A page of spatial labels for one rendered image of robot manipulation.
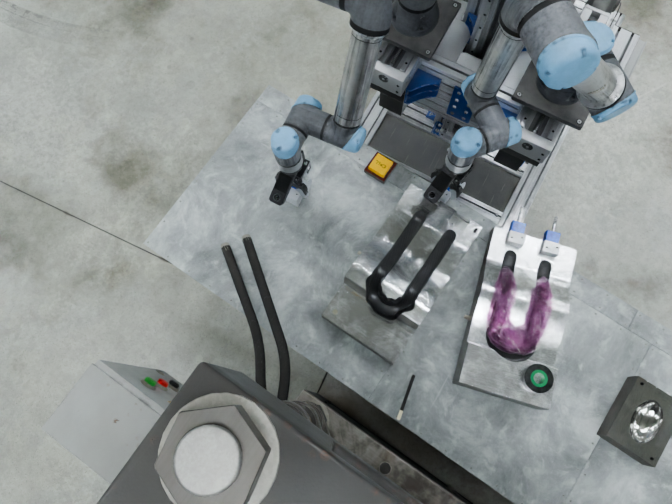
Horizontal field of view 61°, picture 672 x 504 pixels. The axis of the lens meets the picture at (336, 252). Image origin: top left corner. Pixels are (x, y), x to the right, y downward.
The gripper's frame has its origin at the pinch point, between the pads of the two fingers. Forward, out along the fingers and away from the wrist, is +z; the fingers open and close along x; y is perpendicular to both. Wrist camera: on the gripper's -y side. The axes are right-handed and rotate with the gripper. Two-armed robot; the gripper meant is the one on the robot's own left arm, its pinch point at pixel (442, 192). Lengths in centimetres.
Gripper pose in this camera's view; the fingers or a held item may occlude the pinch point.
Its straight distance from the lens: 186.1
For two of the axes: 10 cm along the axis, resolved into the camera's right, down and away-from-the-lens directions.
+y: 6.5, -7.4, 1.8
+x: -7.6, -6.2, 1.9
